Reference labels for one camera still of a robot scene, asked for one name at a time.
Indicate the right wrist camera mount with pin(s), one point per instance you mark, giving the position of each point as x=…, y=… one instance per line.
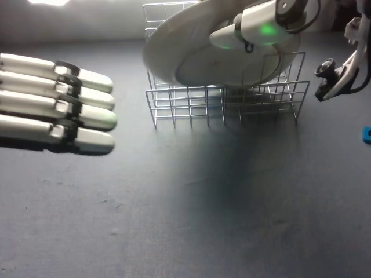
x=324, y=69

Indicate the blue block with two holes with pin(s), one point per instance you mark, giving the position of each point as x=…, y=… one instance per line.
x=367, y=134

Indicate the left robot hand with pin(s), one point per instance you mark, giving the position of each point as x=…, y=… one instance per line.
x=29, y=82

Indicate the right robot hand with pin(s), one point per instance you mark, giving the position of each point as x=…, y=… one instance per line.
x=261, y=29

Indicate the white plate with dark rim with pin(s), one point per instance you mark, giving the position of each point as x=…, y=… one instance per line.
x=179, y=43

